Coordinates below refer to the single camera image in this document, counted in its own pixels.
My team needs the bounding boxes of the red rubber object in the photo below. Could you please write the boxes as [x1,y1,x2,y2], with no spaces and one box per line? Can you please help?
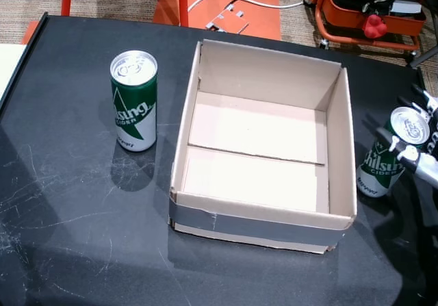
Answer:
[362,14,388,40]

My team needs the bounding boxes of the white box in cart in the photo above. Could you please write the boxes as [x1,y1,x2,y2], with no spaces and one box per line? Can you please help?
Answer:
[389,0,422,16]

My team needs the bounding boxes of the orange wheeled cart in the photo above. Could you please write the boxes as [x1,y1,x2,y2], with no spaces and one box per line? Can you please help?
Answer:
[305,0,428,55]

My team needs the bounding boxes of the grey metal stand leg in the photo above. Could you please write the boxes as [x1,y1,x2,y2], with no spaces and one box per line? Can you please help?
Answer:
[407,45,438,69]

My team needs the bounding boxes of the orange metal frame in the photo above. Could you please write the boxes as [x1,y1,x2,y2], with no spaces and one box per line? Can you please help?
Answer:
[153,0,282,40]

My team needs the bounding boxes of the orange flat panel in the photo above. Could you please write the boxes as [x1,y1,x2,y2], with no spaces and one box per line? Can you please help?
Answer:
[23,21,40,46]

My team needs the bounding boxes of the orange plate grey clips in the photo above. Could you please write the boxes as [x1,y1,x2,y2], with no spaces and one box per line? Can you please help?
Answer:
[205,4,249,34]

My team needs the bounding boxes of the green cider can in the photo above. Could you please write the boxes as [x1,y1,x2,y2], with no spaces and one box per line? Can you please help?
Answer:
[109,50,159,152]
[355,106,430,198]

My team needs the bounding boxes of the open cardboard box grey tape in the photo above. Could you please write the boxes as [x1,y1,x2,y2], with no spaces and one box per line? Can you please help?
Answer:
[168,39,358,255]

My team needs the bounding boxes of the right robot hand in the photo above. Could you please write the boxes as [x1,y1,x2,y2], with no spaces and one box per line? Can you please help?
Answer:
[368,84,438,187]

